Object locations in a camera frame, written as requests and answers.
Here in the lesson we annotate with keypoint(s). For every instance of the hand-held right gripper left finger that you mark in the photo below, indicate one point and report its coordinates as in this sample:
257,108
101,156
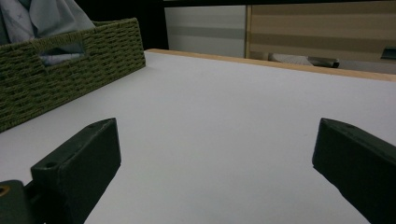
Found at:
77,161

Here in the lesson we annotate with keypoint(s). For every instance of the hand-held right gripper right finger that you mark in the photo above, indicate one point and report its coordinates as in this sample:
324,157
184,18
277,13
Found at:
358,161

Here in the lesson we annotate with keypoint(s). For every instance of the green woven basket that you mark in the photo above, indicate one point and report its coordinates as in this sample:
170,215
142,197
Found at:
71,71

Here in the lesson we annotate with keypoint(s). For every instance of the light blue cloth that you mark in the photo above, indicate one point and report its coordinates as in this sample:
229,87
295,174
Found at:
43,18

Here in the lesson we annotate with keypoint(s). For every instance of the beige striped panel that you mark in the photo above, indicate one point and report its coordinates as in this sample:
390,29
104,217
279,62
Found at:
320,29

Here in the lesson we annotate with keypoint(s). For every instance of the grey striped panel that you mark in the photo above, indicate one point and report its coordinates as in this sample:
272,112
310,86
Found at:
205,31

